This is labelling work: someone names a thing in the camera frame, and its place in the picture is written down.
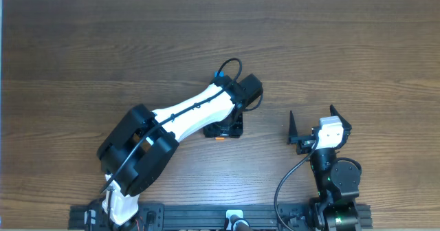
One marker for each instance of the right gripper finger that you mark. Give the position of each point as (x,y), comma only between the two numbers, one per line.
(340,115)
(292,131)

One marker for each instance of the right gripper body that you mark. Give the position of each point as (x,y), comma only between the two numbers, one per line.
(306,146)

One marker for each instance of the orange cube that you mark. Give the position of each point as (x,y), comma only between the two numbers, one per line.
(220,139)

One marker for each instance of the blue cube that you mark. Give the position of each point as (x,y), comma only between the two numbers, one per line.
(218,74)

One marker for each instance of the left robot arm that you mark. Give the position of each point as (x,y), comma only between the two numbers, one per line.
(196,115)

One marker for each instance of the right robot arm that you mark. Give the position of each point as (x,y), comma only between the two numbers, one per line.
(343,179)

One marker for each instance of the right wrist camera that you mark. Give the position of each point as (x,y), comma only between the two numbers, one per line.
(330,131)

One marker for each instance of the mounting rail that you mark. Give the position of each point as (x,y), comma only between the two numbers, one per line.
(199,217)

